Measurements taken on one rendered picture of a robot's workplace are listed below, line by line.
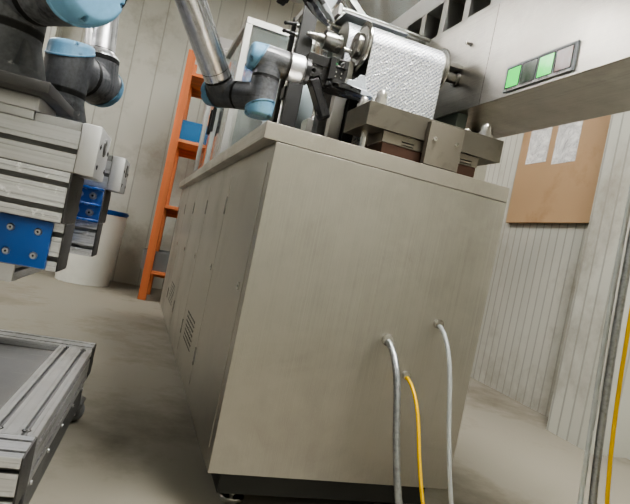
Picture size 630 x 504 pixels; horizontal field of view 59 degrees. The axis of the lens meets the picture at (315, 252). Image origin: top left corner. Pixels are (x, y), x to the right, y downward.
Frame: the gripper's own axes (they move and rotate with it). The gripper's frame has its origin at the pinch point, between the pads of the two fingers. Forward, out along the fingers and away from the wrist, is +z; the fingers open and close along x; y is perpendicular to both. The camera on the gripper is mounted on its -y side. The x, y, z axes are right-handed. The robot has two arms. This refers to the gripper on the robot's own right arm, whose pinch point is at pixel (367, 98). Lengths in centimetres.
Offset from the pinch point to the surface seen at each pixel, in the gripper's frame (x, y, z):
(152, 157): 384, 8, -50
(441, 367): -26, -68, 25
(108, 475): -8, -109, -49
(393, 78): -0.2, 7.8, 6.4
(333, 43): 28.3, 22.8, -5.2
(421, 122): -20.0, -7.8, 8.2
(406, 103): -0.3, 2.0, 12.0
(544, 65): -35.7, 9.4, 29.3
